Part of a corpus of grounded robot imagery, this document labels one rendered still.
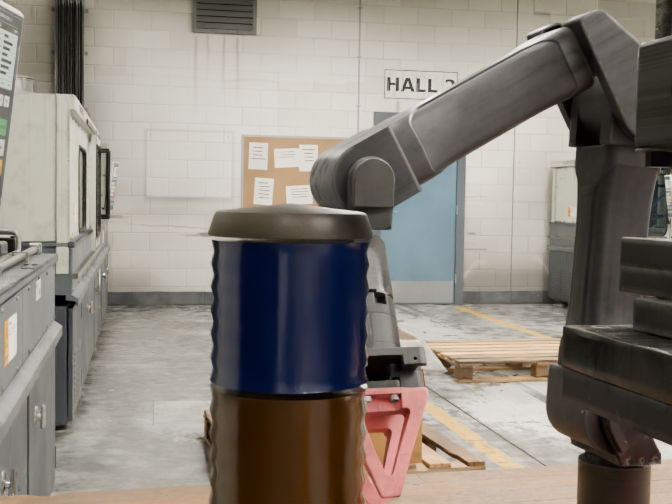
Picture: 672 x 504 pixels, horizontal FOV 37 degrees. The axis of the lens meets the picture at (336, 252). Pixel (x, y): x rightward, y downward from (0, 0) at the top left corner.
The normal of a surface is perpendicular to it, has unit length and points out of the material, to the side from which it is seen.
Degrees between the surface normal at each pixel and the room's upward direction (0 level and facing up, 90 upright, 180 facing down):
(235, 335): 76
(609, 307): 87
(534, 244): 90
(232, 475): 104
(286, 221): 72
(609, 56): 90
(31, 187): 90
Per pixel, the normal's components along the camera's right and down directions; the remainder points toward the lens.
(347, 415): 0.73, -0.20
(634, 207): 0.33, 0.15
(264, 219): -0.27, -0.27
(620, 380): -0.97, 0.00
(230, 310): -0.64, -0.22
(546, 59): 0.10, 0.10
